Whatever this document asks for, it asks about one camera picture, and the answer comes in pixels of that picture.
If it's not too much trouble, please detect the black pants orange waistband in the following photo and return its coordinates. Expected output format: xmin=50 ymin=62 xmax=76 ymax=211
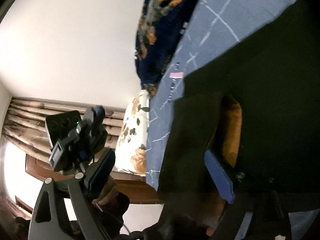
xmin=157 ymin=0 xmax=319 ymax=212

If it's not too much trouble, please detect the person left hand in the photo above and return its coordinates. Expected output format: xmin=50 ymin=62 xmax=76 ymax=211
xmin=92 ymin=175 xmax=119 ymax=207

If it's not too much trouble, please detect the brown striped curtain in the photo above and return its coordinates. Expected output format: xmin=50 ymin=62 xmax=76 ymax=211
xmin=1 ymin=98 xmax=126 ymax=156

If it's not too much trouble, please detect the white floral pillow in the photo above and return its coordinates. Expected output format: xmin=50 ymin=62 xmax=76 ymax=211
xmin=115 ymin=90 xmax=150 ymax=177

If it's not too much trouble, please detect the navy floral blanket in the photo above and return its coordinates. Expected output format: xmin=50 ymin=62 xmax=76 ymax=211
xmin=135 ymin=0 xmax=199 ymax=96

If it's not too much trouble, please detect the blue grid bed sheet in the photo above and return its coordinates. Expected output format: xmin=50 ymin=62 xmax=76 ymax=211
xmin=146 ymin=0 xmax=296 ymax=189

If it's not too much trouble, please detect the brown wooden bed frame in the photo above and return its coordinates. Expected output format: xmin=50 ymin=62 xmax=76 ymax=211
xmin=24 ymin=153 xmax=163 ymax=205

